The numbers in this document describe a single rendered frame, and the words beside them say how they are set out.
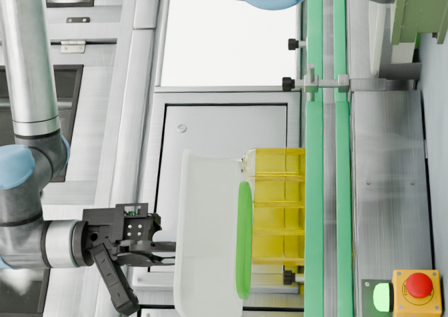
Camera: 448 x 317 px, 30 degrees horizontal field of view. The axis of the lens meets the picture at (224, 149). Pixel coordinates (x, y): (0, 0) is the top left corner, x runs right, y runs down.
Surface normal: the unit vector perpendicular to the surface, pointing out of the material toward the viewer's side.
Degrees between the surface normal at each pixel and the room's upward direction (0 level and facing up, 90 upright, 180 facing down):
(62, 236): 84
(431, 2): 90
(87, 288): 90
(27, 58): 109
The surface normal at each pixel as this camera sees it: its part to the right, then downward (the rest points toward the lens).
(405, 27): -0.04, 0.94
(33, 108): 0.22, 0.29
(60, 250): -0.21, 0.10
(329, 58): -0.10, -0.48
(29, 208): 0.66, 0.16
